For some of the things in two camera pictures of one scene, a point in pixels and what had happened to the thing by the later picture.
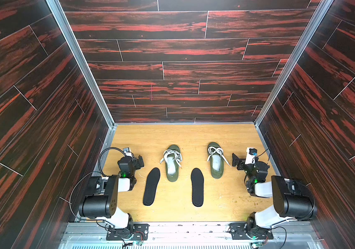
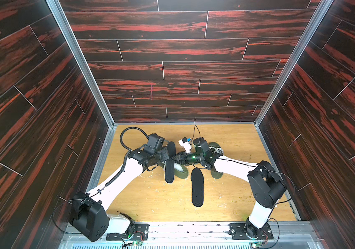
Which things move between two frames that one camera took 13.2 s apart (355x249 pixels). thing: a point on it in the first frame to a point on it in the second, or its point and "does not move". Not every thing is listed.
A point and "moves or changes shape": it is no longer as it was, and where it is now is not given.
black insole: (152, 181) to (169, 163)
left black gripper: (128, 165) to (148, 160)
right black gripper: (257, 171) to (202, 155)
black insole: (198, 184) does not move
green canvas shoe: (173, 157) moves or changes shape
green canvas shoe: (217, 158) does not move
